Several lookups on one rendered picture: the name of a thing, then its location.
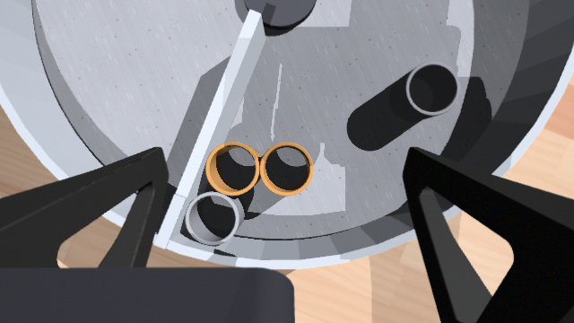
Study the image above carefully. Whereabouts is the bronze bushing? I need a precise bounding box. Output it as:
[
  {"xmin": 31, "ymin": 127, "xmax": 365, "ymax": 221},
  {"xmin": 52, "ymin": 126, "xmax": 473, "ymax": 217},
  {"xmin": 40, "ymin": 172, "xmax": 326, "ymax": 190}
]
[
  {"xmin": 259, "ymin": 142, "xmax": 314, "ymax": 196},
  {"xmin": 205, "ymin": 142, "xmax": 262, "ymax": 196}
]

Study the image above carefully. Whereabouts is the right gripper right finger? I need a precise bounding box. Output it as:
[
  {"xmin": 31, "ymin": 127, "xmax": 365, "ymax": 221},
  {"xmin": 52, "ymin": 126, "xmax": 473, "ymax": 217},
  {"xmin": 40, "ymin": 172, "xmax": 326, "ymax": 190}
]
[{"xmin": 403, "ymin": 147, "xmax": 574, "ymax": 323}]

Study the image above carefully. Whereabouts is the grey metal bushing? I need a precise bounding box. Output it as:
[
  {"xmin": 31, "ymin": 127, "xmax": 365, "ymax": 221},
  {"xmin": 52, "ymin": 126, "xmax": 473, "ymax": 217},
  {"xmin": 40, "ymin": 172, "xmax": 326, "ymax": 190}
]
[
  {"xmin": 185, "ymin": 189, "xmax": 246, "ymax": 246},
  {"xmin": 389, "ymin": 61, "xmax": 460, "ymax": 122}
]

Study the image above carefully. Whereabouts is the grey round turntable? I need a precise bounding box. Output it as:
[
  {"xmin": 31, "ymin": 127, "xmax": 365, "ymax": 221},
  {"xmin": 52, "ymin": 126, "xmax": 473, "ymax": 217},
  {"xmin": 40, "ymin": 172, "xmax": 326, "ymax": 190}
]
[{"xmin": 0, "ymin": 0, "xmax": 574, "ymax": 269}]

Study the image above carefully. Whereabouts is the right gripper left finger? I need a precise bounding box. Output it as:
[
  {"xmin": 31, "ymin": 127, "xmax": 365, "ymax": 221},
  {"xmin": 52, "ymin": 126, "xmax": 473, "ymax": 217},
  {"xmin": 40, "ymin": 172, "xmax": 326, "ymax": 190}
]
[{"xmin": 0, "ymin": 147, "xmax": 169, "ymax": 268}]

